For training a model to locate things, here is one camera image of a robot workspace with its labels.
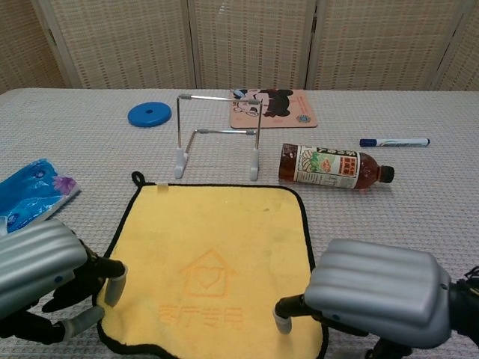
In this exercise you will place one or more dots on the blue round disc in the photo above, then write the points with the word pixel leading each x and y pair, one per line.
pixel 149 117

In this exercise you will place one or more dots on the yellow towel with black edge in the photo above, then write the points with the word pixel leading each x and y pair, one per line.
pixel 213 232

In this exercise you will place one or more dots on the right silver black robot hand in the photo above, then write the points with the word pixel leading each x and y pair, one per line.
pixel 381 288

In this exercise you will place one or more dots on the blue tissue pack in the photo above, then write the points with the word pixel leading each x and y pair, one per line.
pixel 30 194

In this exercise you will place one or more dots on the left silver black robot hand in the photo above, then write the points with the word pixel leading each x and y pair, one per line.
pixel 33 258

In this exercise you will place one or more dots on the brown tea bottle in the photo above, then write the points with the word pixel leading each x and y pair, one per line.
pixel 325 166

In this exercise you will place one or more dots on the white woven tablecloth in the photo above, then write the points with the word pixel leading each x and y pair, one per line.
pixel 374 217

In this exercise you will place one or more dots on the woven folding screen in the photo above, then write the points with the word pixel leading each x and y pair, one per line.
pixel 131 41

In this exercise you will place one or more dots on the cartoon girl mouse pad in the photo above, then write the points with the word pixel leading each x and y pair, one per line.
pixel 292 110

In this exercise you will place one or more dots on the white marker with blue cap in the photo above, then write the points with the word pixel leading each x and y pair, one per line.
pixel 396 142

